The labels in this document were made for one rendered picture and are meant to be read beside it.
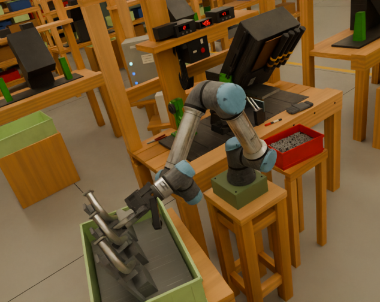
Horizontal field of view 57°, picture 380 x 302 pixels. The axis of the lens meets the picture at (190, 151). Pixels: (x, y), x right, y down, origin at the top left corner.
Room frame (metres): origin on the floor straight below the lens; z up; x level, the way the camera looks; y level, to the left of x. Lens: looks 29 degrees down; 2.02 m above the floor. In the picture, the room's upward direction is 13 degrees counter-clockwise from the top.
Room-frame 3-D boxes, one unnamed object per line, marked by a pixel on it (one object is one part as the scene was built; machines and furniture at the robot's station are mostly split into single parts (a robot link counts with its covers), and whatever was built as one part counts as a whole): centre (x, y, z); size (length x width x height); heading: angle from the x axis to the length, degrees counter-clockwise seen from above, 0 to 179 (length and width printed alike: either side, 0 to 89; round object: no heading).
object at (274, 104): (2.32, -0.38, 0.89); 1.10 x 0.42 x 0.02; 119
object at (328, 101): (2.07, -0.51, 0.82); 1.50 x 0.14 x 0.15; 119
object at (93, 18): (2.58, -0.23, 1.36); 1.49 x 0.09 x 0.97; 119
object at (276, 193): (1.52, -0.23, 0.83); 0.32 x 0.32 x 0.04; 27
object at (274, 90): (2.27, -0.50, 1.11); 0.39 x 0.16 x 0.03; 29
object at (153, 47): (2.54, -0.25, 1.52); 0.90 x 0.25 x 0.04; 119
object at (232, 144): (1.51, -0.24, 1.11); 0.13 x 0.12 x 0.14; 38
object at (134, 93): (2.64, -0.20, 1.23); 1.30 x 0.05 x 0.09; 119
